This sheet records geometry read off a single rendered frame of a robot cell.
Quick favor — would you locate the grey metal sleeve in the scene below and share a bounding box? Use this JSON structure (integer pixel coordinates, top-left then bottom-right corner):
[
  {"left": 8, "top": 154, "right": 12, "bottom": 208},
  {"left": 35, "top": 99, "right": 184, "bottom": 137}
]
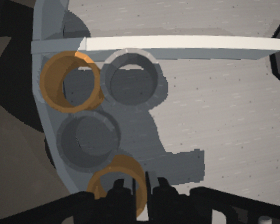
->
[
  {"left": 100, "top": 48, "right": 163, "bottom": 111},
  {"left": 56, "top": 110, "right": 121, "bottom": 173}
]

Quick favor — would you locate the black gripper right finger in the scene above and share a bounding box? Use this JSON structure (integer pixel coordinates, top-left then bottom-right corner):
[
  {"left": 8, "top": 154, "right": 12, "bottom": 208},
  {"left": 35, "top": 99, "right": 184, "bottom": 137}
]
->
[{"left": 145, "top": 171, "right": 280, "bottom": 224}]

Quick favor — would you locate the bronze bushing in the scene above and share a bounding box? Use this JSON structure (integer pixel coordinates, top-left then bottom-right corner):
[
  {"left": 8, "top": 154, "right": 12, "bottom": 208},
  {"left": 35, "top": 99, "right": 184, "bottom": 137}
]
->
[
  {"left": 86, "top": 154, "right": 147, "bottom": 217},
  {"left": 39, "top": 51, "right": 105, "bottom": 113}
]

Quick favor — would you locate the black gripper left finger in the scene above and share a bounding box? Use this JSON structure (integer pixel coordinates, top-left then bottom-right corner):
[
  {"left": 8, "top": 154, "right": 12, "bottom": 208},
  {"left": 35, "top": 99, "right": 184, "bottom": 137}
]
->
[{"left": 0, "top": 173, "right": 137, "bottom": 224}]

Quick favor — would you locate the white round turntable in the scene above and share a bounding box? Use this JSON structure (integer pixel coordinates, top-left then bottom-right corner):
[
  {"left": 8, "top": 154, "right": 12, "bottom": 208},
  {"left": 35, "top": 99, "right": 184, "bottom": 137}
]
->
[{"left": 31, "top": 0, "right": 280, "bottom": 206}]

